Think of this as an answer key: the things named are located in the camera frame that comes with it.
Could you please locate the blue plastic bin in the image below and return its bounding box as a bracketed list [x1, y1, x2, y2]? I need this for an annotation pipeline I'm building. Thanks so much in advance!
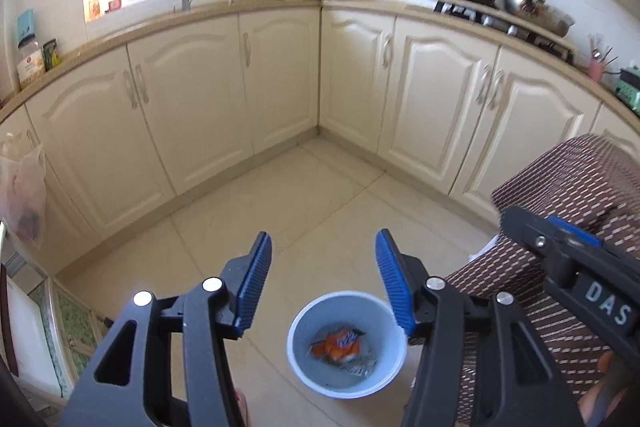
[287, 291, 407, 400]

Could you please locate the plastic jar with red label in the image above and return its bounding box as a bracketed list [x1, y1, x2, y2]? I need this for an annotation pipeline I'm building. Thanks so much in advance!
[16, 34, 44, 90]

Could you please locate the small green packet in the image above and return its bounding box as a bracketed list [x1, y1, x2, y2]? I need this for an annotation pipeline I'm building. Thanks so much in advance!
[42, 39, 62, 71]

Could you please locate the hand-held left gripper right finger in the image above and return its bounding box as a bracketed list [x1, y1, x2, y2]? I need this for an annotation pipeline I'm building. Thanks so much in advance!
[375, 228, 586, 427]

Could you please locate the black gas stove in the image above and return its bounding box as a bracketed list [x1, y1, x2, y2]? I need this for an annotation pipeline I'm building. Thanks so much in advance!
[432, 0, 576, 64]

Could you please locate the orange snack bag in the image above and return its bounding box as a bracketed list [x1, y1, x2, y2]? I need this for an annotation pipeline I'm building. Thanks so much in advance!
[310, 328, 369, 364]

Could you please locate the person's right hand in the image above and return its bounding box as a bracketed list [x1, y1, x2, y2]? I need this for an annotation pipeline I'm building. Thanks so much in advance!
[577, 349, 633, 427]

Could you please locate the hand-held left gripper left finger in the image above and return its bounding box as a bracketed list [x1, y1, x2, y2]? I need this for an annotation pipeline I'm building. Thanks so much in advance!
[60, 232, 273, 427]

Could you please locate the green electric cooker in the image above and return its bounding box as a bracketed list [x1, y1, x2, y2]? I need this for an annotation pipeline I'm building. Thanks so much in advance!
[614, 64, 640, 115]

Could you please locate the beige kitchen countertop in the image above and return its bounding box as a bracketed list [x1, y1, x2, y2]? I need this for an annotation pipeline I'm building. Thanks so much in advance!
[0, 0, 640, 128]

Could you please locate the teal carton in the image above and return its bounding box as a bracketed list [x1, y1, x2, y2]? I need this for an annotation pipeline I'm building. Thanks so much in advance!
[17, 9, 36, 42]

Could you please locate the steel wok with glass lid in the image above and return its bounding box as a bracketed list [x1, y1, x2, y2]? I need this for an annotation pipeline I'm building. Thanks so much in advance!
[502, 0, 577, 38]

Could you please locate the bundle of chopsticks and spoons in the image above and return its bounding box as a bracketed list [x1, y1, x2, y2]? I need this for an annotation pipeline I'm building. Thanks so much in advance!
[588, 33, 617, 64]

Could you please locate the translucent plastic bag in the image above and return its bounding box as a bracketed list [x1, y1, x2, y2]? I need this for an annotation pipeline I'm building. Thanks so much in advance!
[0, 134, 48, 251]

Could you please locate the clear plastic wrapper white label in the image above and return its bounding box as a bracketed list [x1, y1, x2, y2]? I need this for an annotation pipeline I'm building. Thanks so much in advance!
[340, 354, 377, 379]

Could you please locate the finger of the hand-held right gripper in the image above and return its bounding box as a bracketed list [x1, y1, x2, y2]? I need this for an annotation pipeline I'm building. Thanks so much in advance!
[500, 207, 596, 273]
[547, 215, 640, 268]

